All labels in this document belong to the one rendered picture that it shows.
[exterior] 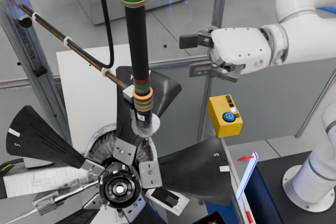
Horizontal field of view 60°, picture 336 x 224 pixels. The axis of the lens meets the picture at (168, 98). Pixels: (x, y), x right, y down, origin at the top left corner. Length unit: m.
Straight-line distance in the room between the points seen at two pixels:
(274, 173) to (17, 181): 0.95
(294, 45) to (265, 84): 1.31
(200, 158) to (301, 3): 0.56
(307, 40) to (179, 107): 1.29
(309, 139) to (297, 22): 2.10
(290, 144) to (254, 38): 2.04
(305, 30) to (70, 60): 0.78
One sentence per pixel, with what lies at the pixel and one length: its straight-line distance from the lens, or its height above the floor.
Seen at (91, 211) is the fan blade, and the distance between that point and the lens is 0.99.
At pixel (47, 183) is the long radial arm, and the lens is 1.09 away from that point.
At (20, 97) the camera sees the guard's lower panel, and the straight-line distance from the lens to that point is 1.70.
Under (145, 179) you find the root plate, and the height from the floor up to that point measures 1.19.
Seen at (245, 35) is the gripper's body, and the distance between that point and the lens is 0.61.
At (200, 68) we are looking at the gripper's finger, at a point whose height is 1.66.
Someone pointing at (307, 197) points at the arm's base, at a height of 0.98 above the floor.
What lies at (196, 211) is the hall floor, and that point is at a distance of 2.17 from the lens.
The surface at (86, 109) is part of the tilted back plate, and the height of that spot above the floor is 1.20.
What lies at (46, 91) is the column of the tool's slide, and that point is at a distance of 1.44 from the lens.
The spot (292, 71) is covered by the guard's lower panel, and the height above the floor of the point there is 0.80.
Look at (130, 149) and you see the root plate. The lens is 0.89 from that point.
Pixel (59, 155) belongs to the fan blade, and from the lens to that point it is 0.93.
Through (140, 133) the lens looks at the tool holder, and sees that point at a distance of 0.70.
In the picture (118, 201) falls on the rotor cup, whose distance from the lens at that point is 0.91.
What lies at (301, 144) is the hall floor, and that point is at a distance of 2.64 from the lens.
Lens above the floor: 2.02
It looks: 48 degrees down
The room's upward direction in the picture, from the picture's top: straight up
